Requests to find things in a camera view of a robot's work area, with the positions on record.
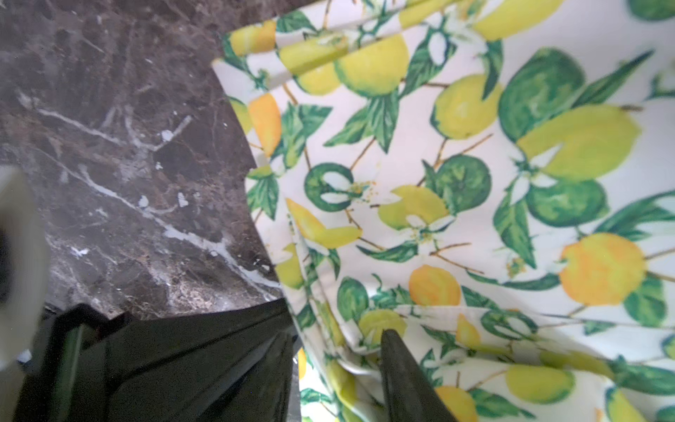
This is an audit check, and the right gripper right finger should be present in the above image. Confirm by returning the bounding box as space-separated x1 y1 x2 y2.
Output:
380 330 456 422

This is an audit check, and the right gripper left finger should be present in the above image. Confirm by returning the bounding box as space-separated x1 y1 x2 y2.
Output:
190 329 297 421

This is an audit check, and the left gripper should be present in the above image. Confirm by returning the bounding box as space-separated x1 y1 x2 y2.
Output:
12 300 295 421

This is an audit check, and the lemon print skirt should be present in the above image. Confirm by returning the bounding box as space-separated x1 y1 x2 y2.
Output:
213 1 674 421

